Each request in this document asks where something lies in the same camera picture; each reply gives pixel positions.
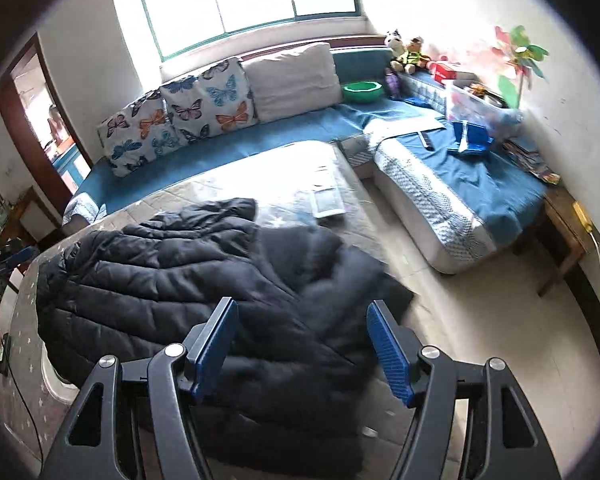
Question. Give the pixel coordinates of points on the small wooden table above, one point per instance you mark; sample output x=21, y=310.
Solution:
x=27, y=210

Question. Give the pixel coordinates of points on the green bowl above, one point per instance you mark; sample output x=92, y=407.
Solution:
x=362, y=91

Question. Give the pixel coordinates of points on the black puffer jacket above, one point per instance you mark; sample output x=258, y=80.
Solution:
x=180, y=270

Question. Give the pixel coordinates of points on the white pillow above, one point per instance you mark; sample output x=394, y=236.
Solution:
x=292, y=80

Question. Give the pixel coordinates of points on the red box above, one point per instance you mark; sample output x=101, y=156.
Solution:
x=442, y=70

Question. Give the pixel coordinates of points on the colourful pinwheel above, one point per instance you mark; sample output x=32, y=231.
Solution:
x=520, y=50

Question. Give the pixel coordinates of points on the butterfly print pillow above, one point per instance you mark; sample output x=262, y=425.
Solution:
x=210, y=100
x=135, y=132

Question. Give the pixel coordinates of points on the wooden side table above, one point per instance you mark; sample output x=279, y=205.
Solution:
x=565, y=220

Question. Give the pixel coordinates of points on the brown wooden door frame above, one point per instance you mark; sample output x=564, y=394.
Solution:
x=22, y=127

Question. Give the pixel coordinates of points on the yellow item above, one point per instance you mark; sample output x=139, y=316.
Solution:
x=582, y=217

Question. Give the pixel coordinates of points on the purple bottle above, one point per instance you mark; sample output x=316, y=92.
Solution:
x=392, y=85

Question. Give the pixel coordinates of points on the stack of magazines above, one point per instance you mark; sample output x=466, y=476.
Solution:
x=530, y=157

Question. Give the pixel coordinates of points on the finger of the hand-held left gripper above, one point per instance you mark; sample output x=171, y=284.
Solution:
x=20, y=257

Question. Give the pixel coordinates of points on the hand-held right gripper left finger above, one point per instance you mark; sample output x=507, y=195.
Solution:
x=215, y=345

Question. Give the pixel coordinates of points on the clear plastic storage box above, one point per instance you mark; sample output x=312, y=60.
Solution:
x=475, y=105

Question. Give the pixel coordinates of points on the dark remote control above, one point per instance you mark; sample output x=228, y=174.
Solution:
x=425, y=141

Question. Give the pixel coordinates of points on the white paper sheet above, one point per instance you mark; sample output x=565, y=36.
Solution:
x=405, y=127

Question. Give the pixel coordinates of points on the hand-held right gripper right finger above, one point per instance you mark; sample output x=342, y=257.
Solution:
x=387, y=350

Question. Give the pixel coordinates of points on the blue folded box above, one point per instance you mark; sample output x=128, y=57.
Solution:
x=472, y=137

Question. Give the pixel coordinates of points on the plush toy in yellow vest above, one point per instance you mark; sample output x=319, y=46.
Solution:
x=415, y=55

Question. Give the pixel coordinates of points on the light blue cabinet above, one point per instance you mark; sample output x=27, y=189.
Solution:
x=72, y=165

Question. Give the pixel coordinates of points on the plush cow toy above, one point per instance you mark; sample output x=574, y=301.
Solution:
x=394, y=42

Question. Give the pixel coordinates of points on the white tray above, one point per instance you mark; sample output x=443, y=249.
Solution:
x=327, y=202

